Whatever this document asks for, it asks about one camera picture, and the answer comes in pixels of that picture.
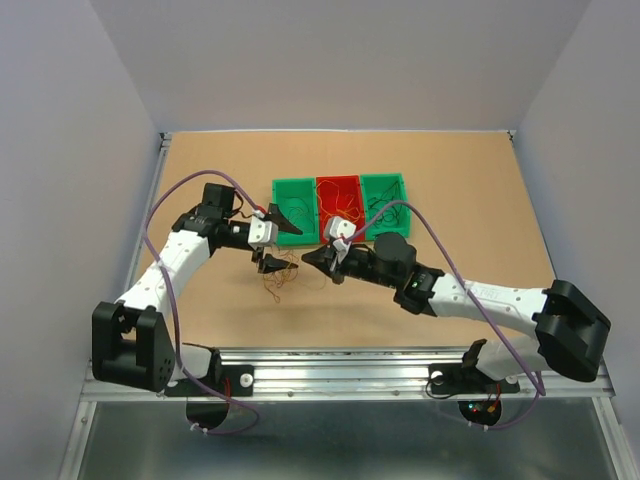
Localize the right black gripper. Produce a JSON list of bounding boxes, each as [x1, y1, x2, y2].
[[302, 241, 399, 289]]

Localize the orange wire bundle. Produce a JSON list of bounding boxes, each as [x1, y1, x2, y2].
[[259, 249, 329, 305]]

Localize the green plastic bin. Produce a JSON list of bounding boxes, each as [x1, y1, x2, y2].
[[272, 177, 319, 248], [360, 173, 411, 241]]

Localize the red plastic bin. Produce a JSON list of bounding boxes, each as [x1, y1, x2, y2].
[[315, 175, 366, 244]]

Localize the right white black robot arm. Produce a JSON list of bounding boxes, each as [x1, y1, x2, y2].
[[302, 233, 611, 390]]

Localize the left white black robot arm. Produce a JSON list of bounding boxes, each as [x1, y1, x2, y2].
[[91, 183, 301, 394]]

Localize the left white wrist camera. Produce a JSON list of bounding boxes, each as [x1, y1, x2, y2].
[[247, 210, 279, 250]]

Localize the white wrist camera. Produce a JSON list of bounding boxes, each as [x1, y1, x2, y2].
[[323, 216, 356, 252], [247, 210, 279, 250]]

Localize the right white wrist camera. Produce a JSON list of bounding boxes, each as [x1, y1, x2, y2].
[[323, 216, 356, 252]]

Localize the dark wires in left bin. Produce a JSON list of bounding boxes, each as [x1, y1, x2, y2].
[[279, 194, 319, 236]]

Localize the dark wires in bin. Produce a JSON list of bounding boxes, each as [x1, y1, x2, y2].
[[279, 194, 319, 236], [367, 182, 406, 231]]

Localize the orange wires in red bin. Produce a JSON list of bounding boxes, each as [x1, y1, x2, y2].
[[317, 180, 364, 226]]

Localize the dark wires in right bin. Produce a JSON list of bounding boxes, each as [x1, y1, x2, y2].
[[367, 182, 406, 231]]

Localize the aluminium mounting rail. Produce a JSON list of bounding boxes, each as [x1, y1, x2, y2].
[[80, 347, 615, 403]]

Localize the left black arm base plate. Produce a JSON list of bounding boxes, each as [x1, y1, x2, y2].
[[164, 363, 256, 400]]

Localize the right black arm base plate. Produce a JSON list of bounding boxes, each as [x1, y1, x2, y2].
[[428, 363, 520, 396]]

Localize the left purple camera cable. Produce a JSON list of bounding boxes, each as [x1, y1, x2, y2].
[[142, 170, 269, 437]]

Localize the purple camera cable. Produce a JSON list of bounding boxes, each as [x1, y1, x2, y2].
[[142, 170, 269, 437], [344, 199, 547, 434]]

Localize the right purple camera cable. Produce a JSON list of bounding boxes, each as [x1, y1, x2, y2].
[[344, 199, 547, 434]]

